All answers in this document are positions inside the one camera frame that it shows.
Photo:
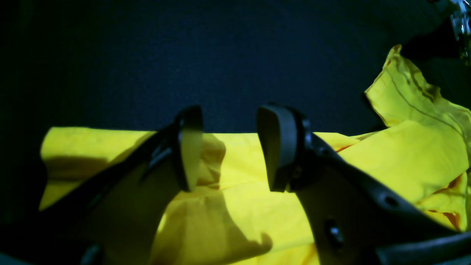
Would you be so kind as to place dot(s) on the left gripper white right finger image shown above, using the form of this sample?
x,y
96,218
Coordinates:
x,y
355,220

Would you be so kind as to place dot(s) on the left gripper white left finger image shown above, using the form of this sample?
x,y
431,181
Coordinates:
x,y
112,218

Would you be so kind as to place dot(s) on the orange t-shirt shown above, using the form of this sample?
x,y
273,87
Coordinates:
x,y
233,219

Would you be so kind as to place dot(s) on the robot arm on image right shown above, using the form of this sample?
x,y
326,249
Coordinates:
x,y
457,24

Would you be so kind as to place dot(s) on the black table cloth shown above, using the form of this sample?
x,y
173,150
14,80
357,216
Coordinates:
x,y
133,64

